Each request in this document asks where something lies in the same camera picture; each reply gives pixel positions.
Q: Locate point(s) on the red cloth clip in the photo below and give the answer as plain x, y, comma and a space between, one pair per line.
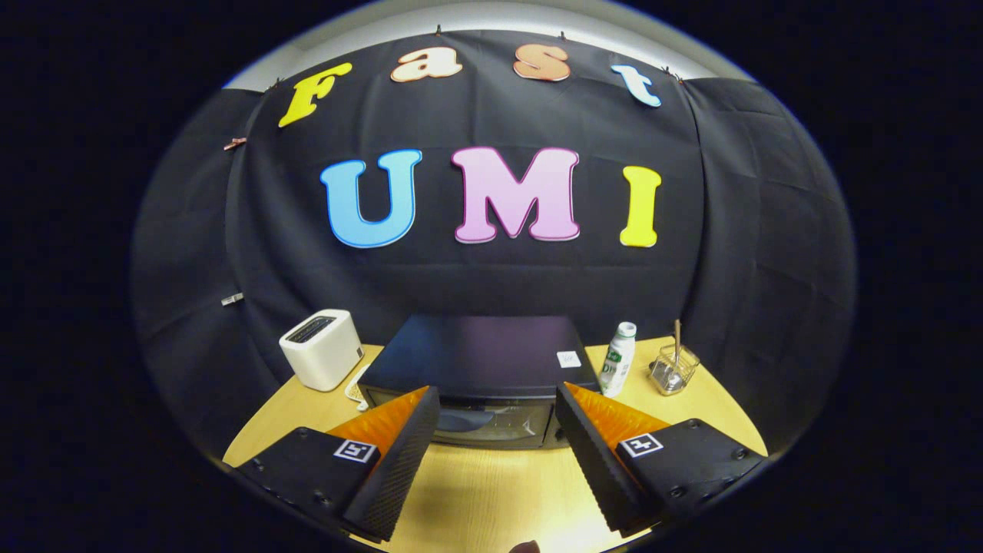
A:
235, 144

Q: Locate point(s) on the white toaster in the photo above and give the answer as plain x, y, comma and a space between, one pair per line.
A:
322, 357

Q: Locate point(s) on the black backdrop cloth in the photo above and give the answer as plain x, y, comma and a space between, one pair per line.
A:
491, 284

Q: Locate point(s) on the silver cloth clip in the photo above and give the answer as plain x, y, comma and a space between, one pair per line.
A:
232, 299

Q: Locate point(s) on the black toaster oven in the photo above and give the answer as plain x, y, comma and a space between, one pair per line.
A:
476, 353

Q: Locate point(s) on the white plastic bottle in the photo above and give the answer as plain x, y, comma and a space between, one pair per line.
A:
618, 361

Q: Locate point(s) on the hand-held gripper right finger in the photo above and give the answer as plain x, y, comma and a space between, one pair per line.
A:
591, 461

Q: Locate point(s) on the wooden stick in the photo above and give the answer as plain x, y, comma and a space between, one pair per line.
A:
677, 338

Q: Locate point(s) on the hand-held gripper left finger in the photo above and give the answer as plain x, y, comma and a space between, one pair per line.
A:
399, 461

